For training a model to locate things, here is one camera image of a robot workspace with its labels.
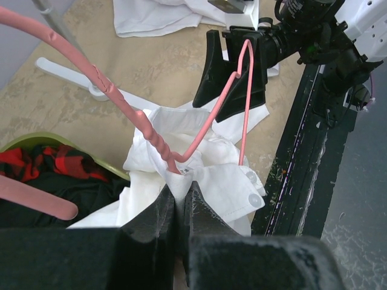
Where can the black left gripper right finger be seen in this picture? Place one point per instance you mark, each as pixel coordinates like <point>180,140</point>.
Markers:
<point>220,258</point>

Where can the white shirt on rack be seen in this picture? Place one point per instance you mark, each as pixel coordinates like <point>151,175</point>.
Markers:
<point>147,18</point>

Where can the red black plaid shirt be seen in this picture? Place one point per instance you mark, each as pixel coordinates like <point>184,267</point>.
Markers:
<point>25,165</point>

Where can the pink wire hanger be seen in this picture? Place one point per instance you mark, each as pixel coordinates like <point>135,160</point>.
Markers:
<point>174,133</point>

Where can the white button shirt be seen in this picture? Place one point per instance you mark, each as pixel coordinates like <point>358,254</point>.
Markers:
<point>228,184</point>

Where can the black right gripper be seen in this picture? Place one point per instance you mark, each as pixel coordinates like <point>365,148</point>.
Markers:
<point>266,55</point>

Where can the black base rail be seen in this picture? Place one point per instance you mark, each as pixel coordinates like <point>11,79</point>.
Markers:
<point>301,180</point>

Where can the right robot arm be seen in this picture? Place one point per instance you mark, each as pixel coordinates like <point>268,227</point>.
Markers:
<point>349,37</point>

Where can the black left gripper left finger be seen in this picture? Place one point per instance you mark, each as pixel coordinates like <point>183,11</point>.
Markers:
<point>138,255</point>

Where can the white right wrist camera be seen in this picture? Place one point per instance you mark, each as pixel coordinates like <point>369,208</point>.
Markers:
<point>238,13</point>

